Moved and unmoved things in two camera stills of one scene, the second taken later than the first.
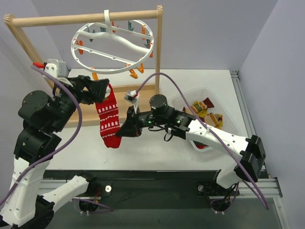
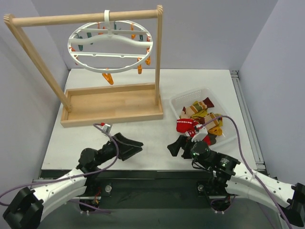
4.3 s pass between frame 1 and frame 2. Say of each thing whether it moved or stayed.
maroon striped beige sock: stayed
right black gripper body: moved
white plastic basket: stayed
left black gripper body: moved
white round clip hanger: moved
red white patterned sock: moved
